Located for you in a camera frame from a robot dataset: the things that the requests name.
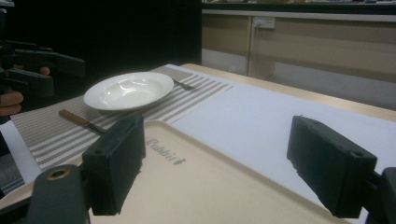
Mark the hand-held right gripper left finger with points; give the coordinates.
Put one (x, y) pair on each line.
(115, 161)

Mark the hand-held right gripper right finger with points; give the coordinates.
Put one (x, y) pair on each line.
(330, 168)

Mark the beige striped placemat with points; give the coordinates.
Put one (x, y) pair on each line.
(56, 137)

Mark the black curtain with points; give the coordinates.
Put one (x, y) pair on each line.
(124, 37)

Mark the white deep plate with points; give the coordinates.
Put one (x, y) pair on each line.
(127, 91)

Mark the beige plastic tray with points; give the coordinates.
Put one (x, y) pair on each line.
(186, 193)

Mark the dark striped cloth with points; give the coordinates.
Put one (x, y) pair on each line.
(11, 174)

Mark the metal fork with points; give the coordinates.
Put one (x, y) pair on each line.
(183, 85)

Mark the beige wooden counter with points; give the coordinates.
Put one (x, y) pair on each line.
(327, 49)

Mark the white wall socket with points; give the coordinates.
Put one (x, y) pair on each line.
(264, 22)

